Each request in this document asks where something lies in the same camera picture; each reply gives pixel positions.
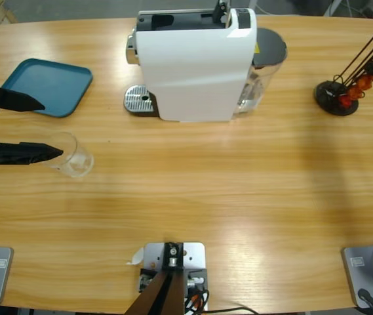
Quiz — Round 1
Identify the clear glass cup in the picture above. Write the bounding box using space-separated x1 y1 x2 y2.
38 131 95 179

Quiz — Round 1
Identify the grey coffee machine lever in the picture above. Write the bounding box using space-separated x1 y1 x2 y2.
212 0 231 26

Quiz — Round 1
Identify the white capsule coffee machine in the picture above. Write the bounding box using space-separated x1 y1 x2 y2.
125 8 258 124

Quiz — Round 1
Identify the teal plastic tray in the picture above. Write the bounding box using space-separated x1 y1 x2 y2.
1 58 94 119

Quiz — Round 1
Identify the black capsule holder with rods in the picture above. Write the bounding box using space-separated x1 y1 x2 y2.
313 21 373 117

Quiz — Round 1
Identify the clear water tank dark lid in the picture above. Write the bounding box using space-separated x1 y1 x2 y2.
235 28 288 119

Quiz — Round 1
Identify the metal drip tray grate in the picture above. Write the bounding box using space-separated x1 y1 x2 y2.
123 84 159 117

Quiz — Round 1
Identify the white tape scrap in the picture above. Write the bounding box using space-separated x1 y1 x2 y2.
126 247 145 266

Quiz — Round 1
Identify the white metal frame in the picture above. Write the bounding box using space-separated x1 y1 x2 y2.
324 0 344 16

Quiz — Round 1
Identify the dark brown camera post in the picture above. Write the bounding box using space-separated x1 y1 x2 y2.
123 241 186 315

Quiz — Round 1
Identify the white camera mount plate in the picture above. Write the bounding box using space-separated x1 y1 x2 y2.
143 241 206 312

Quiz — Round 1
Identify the black bracket with bolts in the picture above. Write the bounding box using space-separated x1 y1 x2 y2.
139 267 208 293

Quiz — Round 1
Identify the orange cable connector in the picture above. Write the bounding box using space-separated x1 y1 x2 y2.
186 291 208 311

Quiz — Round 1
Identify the black power cable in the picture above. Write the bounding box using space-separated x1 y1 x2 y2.
205 306 261 315

